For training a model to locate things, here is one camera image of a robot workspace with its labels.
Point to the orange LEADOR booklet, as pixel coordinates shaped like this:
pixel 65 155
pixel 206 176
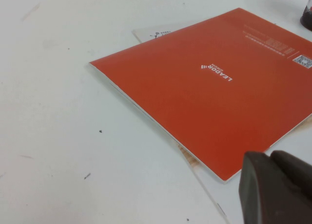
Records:
pixel 195 99

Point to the white brochure with web address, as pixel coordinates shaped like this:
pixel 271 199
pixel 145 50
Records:
pixel 219 199

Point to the white paper with logo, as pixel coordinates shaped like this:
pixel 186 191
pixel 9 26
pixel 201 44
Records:
pixel 148 33

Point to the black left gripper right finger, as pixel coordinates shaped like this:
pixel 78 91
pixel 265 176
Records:
pixel 297 172

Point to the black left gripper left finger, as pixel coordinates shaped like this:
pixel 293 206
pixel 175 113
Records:
pixel 265 192

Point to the black mesh pen holder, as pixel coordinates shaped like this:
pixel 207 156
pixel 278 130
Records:
pixel 307 16

